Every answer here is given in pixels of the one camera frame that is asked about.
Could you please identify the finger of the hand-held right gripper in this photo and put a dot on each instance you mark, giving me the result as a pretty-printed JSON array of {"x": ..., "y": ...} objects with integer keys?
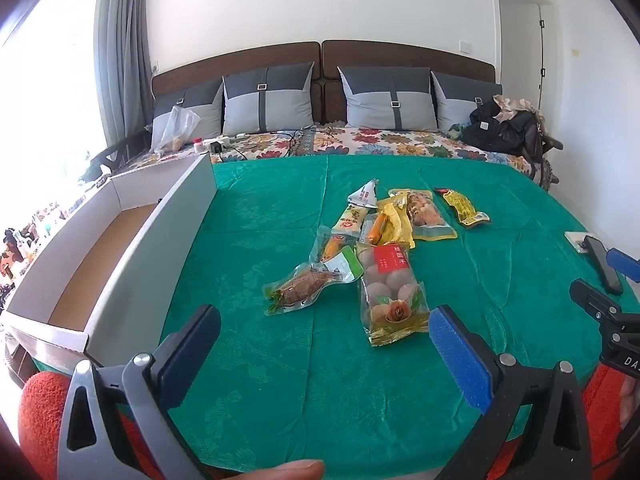
[
  {"x": 602, "y": 265},
  {"x": 625, "y": 265}
]

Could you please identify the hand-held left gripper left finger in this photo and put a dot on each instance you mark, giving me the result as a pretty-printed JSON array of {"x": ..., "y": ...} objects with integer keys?
[{"x": 196, "y": 347}]

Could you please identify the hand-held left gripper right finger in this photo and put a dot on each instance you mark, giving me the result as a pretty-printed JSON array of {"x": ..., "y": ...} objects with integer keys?
[{"x": 460, "y": 355}]

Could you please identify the white cardboard box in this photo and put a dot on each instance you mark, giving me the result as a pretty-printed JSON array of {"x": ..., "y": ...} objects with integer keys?
[{"x": 150, "y": 260}]

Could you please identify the egg packet with red label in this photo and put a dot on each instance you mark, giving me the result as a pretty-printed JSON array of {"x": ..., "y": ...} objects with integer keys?
[{"x": 387, "y": 285}]

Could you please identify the brown meat packet green label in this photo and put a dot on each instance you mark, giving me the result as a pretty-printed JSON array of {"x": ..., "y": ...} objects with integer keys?
[{"x": 300, "y": 287}]

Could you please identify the clear packet of round nuts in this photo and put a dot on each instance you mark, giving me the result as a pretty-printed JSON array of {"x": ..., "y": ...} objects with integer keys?
[{"x": 427, "y": 217}]

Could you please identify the yellow snack packet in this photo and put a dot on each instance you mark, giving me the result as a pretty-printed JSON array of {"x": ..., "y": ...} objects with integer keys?
[{"x": 400, "y": 225}]

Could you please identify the narrow yellow black packet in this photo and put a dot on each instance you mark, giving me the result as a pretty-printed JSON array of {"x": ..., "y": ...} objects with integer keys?
[{"x": 462, "y": 207}]

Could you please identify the orange sausage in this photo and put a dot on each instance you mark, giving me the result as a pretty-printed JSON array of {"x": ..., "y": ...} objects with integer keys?
[{"x": 378, "y": 227}]

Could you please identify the small corn sausage stick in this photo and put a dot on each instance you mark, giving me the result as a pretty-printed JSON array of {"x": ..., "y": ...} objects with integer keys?
[{"x": 332, "y": 247}]

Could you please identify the beige rice cracker packet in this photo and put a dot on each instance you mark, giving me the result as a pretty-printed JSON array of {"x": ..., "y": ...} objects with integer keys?
[{"x": 350, "y": 220}]

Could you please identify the white triangular snack packet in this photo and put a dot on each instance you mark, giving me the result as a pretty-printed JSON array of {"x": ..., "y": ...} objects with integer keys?
[{"x": 366, "y": 195}]

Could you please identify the person's right hand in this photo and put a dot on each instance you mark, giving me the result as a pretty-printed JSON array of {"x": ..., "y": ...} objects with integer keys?
[{"x": 632, "y": 400}]

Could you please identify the person's left hand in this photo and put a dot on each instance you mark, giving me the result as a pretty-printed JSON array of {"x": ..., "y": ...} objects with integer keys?
[{"x": 280, "y": 471}]

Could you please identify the white flat card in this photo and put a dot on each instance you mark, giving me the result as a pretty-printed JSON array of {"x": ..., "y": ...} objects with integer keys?
[{"x": 575, "y": 240}]

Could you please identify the black jacket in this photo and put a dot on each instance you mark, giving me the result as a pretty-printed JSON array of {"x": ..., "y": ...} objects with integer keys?
[{"x": 505, "y": 130}]

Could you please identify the green blanket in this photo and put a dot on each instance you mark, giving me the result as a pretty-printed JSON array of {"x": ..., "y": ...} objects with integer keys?
[{"x": 280, "y": 200}]

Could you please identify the beige patterned cloth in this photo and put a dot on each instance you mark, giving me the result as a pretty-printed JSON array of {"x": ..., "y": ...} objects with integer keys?
[{"x": 512, "y": 105}]

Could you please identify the small green cloth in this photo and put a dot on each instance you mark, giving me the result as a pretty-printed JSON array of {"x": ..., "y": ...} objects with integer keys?
[{"x": 455, "y": 131}]

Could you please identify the black charger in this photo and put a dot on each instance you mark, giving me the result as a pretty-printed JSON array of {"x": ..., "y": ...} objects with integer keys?
[{"x": 216, "y": 148}]

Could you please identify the white bottle with red cap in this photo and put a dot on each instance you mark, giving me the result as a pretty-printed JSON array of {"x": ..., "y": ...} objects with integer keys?
[{"x": 198, "y": 146}]

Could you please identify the white power strip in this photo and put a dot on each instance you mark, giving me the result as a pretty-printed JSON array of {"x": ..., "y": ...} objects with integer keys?
[{"x": 227, "y": 139}]

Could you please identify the grey two-tone pillow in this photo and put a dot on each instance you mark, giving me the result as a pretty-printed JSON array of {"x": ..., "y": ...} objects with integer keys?
[
  {"x": 387, "y": 102},
  {"x": 455, "y": 102},
  {"x": 205, "y": 110},
  {"x": 267, "y": 105}
]

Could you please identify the clear plastic bag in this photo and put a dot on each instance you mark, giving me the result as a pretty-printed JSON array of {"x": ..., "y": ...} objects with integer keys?
[{"x": 172, "y": 127}]

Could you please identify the floral bed sheet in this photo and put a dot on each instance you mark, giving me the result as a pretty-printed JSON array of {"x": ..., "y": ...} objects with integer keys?
[{"x": 380, "y": 140}]

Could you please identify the grey curtain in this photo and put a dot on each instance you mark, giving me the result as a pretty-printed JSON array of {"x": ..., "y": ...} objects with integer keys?
[{"x": 122, "y": 50}]

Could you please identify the brown padded headboard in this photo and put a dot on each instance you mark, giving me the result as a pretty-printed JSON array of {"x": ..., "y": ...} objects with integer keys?
[{"x": 290, "y": 55}]

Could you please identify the white wall switch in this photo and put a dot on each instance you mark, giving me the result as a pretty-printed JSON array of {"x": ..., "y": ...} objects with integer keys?
[{"x": 466, "y": 47}]

